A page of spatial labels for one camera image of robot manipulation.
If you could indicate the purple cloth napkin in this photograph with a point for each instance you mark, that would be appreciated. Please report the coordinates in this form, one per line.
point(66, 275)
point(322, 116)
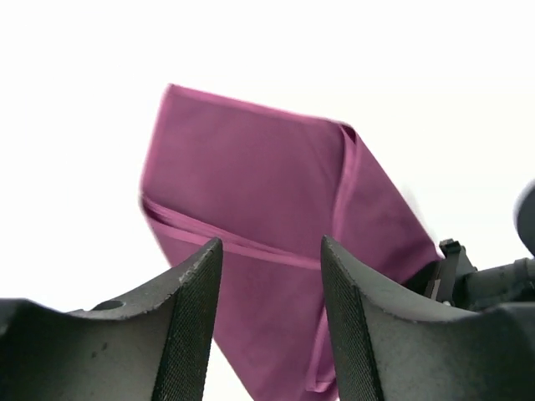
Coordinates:
point(271, 185)

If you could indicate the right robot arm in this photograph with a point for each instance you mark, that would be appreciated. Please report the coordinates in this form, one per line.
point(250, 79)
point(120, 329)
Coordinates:
point(491, 287)

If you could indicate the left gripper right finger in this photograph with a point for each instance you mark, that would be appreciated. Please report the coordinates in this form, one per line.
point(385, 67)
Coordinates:
point(390, 343)

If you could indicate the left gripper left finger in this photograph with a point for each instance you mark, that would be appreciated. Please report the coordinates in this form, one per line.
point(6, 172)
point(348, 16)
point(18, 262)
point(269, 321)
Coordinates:
point(152, 343)

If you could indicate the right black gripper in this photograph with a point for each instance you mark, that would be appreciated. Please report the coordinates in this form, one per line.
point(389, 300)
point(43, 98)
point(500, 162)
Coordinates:
point(442, 280)

